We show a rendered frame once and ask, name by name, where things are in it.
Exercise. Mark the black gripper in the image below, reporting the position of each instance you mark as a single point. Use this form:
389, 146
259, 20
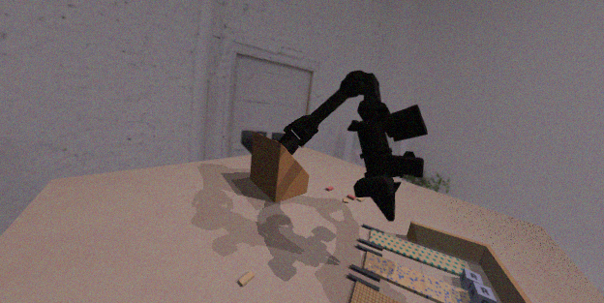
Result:
377, 184

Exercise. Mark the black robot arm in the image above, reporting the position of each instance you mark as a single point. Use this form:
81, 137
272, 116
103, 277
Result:
377, 121

